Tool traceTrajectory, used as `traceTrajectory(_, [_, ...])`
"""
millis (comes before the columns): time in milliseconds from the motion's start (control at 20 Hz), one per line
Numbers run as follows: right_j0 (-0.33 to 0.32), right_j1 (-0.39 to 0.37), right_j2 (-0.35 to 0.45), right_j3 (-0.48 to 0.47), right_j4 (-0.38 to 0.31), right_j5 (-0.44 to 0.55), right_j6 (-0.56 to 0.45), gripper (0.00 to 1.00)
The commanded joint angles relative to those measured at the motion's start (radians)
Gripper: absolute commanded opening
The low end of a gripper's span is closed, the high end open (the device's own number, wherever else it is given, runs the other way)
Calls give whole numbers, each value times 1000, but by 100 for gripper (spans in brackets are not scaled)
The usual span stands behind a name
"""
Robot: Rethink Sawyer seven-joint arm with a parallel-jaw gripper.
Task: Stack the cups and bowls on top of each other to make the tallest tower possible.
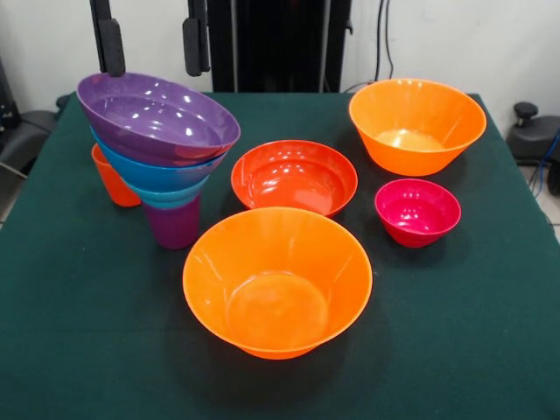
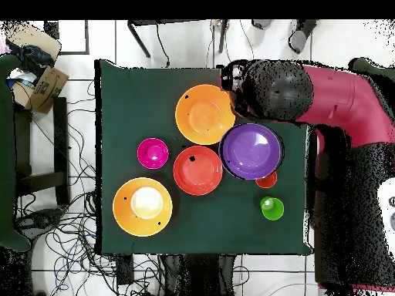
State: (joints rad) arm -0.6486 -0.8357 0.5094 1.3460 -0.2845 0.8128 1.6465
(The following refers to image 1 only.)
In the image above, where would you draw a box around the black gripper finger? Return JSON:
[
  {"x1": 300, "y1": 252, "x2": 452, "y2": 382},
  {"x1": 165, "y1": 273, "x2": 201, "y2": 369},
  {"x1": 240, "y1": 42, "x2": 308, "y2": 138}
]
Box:
[
  {"x1": 89, "y1": 0, "x2": 128, "y2": 80},
  {"x1": 182, "y1": 0, "x2": 212, "y2": 78}
]

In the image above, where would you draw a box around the purple bowl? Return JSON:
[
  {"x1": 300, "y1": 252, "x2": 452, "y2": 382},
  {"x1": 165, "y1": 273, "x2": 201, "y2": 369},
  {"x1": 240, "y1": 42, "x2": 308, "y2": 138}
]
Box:
[{"x1": 76, "y1": 72, "x2": 242, "y2": 168}]

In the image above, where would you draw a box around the large blue bowl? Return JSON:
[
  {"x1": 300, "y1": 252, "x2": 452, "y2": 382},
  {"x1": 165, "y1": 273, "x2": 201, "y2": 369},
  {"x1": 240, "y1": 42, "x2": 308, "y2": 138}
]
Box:
[{"x1": 89, "y1": 125, "x2": 228, "y2": 194}]

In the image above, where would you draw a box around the small blue bowl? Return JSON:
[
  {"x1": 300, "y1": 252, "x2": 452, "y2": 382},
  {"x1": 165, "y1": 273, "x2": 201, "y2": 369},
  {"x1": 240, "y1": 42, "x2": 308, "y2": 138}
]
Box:
[{"x1": 129, "y1": 181, "x2": 205, "y2": 211}]

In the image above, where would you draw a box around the red-orange bowl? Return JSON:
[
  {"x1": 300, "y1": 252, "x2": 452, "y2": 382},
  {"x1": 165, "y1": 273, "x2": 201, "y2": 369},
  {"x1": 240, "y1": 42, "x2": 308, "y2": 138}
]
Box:
[{"x1": 230, "y1": 139, "x2": 359, "y2": 218}]

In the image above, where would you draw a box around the large orange bowl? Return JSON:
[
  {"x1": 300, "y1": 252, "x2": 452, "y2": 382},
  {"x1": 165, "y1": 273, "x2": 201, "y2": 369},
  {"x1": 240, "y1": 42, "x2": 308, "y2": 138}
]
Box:
[
  {"x1": 348, "y1": 78, "x2": 487, "y2": 178},
  {"x1": 182, "y1": 206, "x2": 374, "y2": 361}
]

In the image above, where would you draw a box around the pink bowl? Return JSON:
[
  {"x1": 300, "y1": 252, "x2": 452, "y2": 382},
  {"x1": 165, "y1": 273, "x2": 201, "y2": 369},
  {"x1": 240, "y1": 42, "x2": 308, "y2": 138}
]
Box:
[{"x1": 374, "y1": 178, "x2": 462, "y2": 249}]

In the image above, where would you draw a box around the orange cup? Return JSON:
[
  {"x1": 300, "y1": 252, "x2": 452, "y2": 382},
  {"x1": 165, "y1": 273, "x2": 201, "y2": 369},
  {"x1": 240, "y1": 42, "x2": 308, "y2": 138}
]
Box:
[{"x1": 90, "y1": 143, "x2": 142, "y2": 207}]

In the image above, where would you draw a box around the dark green tablecloth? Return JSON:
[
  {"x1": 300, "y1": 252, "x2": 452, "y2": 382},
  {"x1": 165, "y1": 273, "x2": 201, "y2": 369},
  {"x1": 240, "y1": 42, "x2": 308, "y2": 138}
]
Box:
[{"x1": 0, "y1": 89, "x2": 560, "y2": 420}]

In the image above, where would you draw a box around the purple cup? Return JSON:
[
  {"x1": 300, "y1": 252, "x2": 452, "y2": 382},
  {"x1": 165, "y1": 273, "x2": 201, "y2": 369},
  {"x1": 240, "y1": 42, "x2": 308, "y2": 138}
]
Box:
[{"x1": 142, "y1": 194, "x2": 202, "y2": 251}]

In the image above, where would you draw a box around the black pedestal leg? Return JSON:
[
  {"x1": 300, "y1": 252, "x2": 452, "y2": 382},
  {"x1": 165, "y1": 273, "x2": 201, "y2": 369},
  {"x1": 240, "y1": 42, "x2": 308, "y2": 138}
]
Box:
[
  {"x1": 506, "y1": 101, "x2": 560, "y2": 165},
  {"x1": 0, "y1": 56, "x2": 72, "y2": 176}
]

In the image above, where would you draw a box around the black cable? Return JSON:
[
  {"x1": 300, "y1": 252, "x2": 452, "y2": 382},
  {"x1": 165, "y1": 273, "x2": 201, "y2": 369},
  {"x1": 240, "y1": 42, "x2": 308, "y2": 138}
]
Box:
[{"x1": 344, "y1": 0, "x2": 397, "y2": 94}]

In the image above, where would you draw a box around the blue cable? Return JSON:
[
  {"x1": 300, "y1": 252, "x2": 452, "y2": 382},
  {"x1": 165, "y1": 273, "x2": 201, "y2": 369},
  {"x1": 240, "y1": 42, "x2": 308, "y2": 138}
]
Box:
[{"x1": 528, "y1": 130, "x2": 560, "y2": 198}]

